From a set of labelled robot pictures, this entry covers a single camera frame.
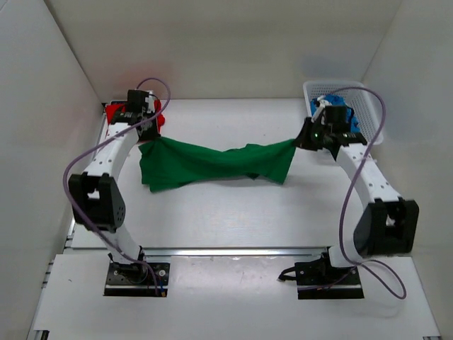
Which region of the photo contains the green t shirt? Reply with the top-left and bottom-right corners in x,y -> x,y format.
139,137 -> 296,193

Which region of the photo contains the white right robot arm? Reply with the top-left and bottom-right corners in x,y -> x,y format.
294,118 -> 420,284

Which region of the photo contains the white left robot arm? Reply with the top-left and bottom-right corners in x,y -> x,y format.
63,103 -> 159,282

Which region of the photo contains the blue crumpled t shirt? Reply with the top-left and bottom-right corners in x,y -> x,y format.
324,94 -> 360,132

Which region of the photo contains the red folded t shirt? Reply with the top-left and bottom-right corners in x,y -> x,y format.
105,101 -> 166,130

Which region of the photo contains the white plastic basket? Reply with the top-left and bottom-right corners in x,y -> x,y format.
303,79 -> 381,142

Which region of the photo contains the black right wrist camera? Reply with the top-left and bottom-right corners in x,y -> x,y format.
323,106 -> 349,125

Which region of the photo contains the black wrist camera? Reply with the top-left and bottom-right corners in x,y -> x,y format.
125,89 -> 153,112
323,106 -> 349,125

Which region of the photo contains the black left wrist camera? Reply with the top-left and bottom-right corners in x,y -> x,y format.
125,89 -> 153,112

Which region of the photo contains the aluminium rail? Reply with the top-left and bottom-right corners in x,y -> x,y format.
63,246 -> 330,259

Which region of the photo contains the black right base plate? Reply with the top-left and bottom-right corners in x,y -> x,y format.
277,259 -> 365,300

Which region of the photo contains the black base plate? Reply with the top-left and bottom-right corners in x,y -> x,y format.
104,262 -> 171,298
277,259 -> 365,300

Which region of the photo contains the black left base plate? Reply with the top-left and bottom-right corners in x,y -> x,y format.
104,262 -> 171,298

